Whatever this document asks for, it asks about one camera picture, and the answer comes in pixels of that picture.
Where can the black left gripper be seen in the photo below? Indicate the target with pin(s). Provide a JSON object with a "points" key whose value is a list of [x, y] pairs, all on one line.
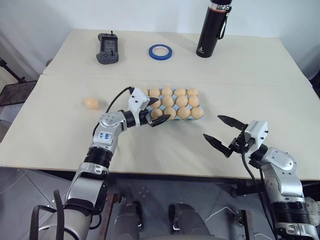
{"points": [[144, 118]]}

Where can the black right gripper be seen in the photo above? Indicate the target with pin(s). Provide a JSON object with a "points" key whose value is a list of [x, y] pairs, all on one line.
{"points": [[239, 143]]}

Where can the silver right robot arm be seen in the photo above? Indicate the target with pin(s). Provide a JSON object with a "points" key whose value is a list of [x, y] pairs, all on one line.
{"points": [[285, 175]]}

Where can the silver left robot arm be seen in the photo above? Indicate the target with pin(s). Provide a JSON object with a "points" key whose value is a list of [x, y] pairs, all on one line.
{"points": [[107, 135]]}

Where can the brown egg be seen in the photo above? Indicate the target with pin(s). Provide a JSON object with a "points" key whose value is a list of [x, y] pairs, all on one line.
{"points": [[192, 91], [145, 91], [180, 92], [167, 90], [156, 113], [154, 91], [168, 101], [170, 111], [91, 103], [197, 112], [181, 101], [194, 101], [183, 112]]}

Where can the light blue egg tray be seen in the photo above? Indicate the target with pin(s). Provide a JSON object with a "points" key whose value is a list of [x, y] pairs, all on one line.
{"points": [[176, 118]]}

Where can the blue tape roll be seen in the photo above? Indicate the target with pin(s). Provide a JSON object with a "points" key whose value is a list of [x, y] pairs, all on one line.
{"points": [[160, 58]]}

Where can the grey handheld remote controller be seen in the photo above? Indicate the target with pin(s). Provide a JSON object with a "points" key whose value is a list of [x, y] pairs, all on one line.
{"points": [[107, 56]]}

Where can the black thermos bottle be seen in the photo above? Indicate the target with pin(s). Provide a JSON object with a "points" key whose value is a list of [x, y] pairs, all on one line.
{"points": [[208, 30]]}

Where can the black tripod stand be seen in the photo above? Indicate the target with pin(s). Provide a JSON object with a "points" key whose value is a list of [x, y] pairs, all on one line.
{"points": [[12, 72]]}

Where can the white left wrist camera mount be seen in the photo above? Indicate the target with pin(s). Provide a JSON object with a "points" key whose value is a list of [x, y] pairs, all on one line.
{"points": [[137, 100]]}

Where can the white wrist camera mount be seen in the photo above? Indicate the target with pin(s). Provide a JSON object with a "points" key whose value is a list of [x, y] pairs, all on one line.
{"points": [[137, 100], [258, 132]]}

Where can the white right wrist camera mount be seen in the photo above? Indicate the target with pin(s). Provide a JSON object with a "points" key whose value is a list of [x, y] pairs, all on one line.
{"points": [[258, 132]]}

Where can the black table frame bar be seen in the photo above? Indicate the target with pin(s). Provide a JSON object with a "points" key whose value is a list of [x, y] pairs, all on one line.
{"points": [[250, 188]]}

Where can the rusty metal frame bar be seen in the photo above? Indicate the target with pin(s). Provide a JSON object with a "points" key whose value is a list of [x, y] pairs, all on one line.
{"points": [[246, 225], [108, 215]]}

